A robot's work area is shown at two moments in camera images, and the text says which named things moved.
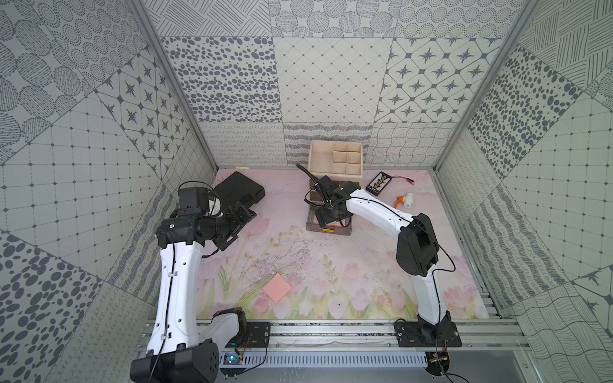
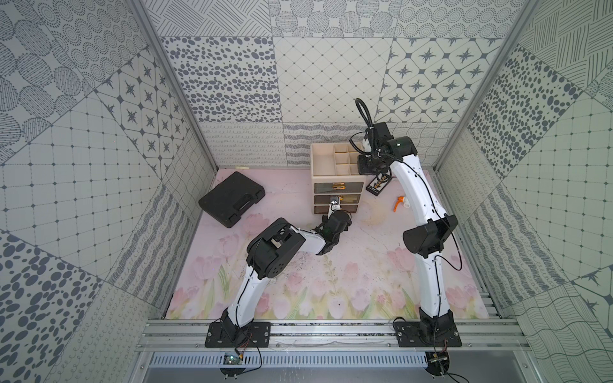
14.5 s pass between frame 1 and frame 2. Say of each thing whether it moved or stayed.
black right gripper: moved
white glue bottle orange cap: stayed
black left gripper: moved
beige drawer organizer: stayed
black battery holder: stayed
